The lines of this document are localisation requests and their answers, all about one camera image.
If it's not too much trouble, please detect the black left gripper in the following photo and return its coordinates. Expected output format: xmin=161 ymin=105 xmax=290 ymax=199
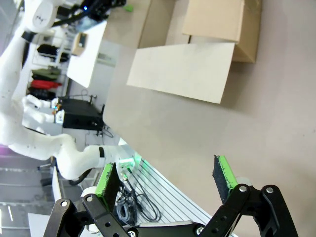
xmin=86 ymin=0 xmax=135 ymax=22

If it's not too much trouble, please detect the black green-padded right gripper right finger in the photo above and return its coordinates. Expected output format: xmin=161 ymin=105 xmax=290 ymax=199
xmin=204 ymin=155 xmax=299 ymax=237

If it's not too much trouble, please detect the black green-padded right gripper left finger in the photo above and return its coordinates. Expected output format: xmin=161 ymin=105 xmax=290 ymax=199
xmin=43 ymin=162 xmax=131 ymax=237

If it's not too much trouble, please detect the large brown cardboard box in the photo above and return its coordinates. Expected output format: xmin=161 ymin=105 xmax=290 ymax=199
xmin=126 ymin=0 xmax=263 ymax=104

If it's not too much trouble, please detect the black controller box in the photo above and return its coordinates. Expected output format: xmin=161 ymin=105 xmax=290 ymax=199
xmin=58 ymin=96 xmax=106 ymax=132

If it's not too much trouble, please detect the clear green-lit connector block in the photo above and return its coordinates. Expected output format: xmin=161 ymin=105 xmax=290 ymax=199
xmin=118 ymin=157 xmax=136 ymax=171

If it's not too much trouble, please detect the small brown carton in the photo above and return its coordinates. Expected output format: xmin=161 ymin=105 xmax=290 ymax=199
xmin=72 ymin=32 xmax=88 ymax=56

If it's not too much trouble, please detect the white table panel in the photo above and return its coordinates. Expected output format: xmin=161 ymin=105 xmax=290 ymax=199
xmin=66 ymin=21 xmax=108 ymax=88

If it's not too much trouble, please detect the folded black garment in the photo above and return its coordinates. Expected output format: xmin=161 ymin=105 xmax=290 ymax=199
xmin=37 ymin=43 xmax=69 ymax=63
xmin=27 ymin=87 xmax=54 ymax=100

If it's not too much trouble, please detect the white clothes shelf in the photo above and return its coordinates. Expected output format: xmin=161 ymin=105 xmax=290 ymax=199
xmin=29 ymin=31 xmax=75 ymax=101

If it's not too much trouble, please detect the folded olive garment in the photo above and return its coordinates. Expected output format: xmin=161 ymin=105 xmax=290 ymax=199
xmin=31 ymin=67 xmax=61 ymax=79

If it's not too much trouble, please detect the folded red garment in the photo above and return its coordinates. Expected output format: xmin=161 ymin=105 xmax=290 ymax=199
xmin=31 ymin=79 xmax=63 ymax=90

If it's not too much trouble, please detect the coiled black cable bundle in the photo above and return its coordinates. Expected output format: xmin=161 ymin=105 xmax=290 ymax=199
xmin=115 ymin=191 xmax=138 ymax=224

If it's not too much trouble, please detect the thin black cable loop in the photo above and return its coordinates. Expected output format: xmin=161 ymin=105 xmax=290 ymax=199
xmin=127 ymin=170 xmax=162 ymax=222

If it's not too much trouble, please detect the thick black arm cable hose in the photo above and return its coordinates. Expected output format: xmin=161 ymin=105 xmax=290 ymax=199
xmin=52 ymin=11 xmax=91 ymax=28

